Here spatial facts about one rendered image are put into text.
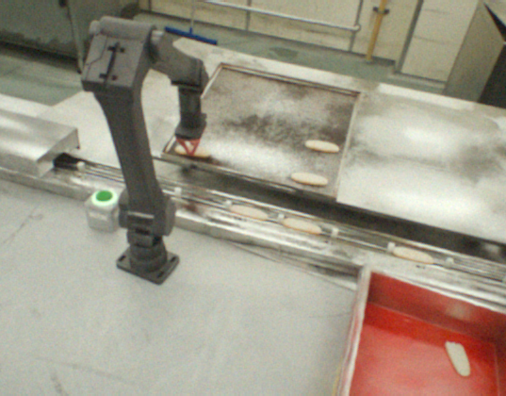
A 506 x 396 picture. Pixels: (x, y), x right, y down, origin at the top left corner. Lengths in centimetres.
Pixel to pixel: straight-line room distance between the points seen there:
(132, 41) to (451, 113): 114
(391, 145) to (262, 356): 76
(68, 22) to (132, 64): 309
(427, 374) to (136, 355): 56
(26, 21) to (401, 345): 358
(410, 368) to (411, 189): 51
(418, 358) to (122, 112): 73
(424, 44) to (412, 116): 295
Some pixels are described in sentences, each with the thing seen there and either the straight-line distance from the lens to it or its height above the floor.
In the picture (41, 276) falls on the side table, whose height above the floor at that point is 82.
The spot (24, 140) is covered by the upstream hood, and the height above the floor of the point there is 92.
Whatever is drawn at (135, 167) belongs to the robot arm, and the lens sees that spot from 79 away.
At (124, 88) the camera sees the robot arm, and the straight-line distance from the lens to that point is 66.
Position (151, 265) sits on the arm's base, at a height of 86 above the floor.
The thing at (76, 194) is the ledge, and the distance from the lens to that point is 122.
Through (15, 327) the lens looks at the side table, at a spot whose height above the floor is 82.
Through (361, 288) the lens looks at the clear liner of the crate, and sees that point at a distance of 91.
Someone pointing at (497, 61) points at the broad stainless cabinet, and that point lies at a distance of 268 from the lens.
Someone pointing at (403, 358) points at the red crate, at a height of 82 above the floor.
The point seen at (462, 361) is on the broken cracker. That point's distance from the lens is 101.
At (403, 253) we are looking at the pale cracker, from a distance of 112.
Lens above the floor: 159
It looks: 39 degrees down
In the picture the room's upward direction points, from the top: 8 degrees clockwise
